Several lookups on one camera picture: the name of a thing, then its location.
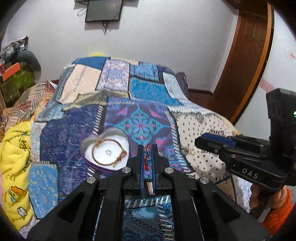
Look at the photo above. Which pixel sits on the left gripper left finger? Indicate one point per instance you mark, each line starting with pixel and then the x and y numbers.
pixel 140 168

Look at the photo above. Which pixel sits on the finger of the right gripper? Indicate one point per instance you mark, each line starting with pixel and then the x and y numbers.
pixel 203 144
pixel 219 139

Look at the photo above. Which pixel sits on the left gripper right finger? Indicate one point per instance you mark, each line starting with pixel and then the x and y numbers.
pixel 154 154

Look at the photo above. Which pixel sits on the heart-shaped purple jewelry box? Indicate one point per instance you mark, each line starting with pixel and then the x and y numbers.
pixel 107 152

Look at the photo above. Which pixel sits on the orange right sleeve forearm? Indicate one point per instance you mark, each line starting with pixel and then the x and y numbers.
pixel 275 218

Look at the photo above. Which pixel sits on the right hand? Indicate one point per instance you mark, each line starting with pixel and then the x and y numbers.
pixel 257 194

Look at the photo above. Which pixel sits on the blue patchwork bedspread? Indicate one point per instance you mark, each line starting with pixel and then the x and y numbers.
pixel 73 202

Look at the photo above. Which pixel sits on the brown wooden door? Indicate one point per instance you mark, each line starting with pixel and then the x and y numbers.
pixel 246 60

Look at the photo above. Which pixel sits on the yellow cartoon blanket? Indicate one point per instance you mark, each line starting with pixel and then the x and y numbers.
pixel 15 166

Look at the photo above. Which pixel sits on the striped brown blanket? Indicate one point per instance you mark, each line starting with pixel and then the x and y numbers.
pixel 25 107

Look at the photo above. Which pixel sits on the green patterned storage box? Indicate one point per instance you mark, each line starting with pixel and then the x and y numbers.
pixel 19 82

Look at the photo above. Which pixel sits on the dark grey pillow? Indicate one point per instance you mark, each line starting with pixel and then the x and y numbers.
pixel 31 60

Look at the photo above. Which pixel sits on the orange box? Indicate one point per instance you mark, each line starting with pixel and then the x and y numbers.
pixel 11 71

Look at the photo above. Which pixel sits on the pile of clothes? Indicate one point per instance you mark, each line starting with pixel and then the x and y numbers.
pixel 12 49

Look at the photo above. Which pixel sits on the wall-mounted black monitor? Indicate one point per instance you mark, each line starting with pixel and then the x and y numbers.
pixel 103 11

